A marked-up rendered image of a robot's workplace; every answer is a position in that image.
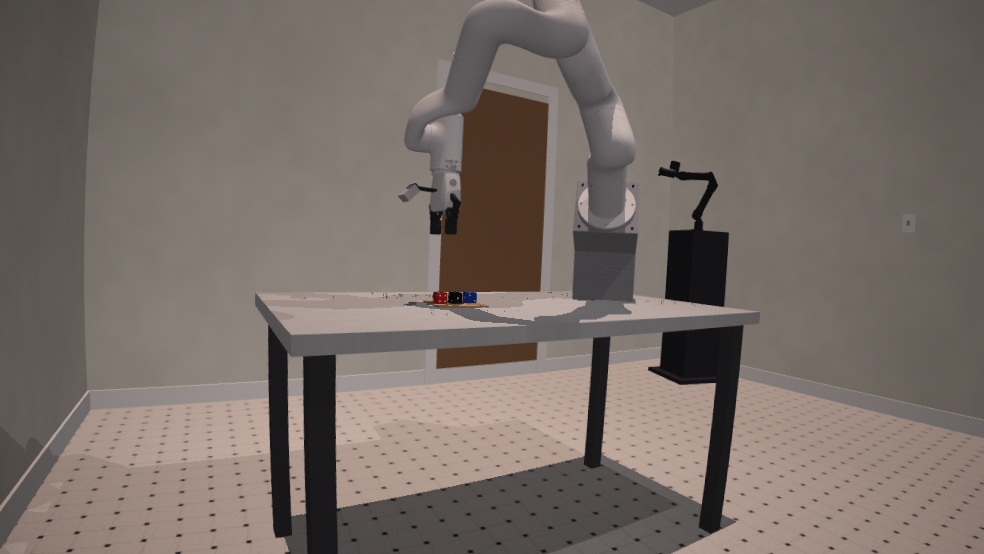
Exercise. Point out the tan flat mat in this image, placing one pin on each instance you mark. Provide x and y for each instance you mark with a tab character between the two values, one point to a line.
450	305

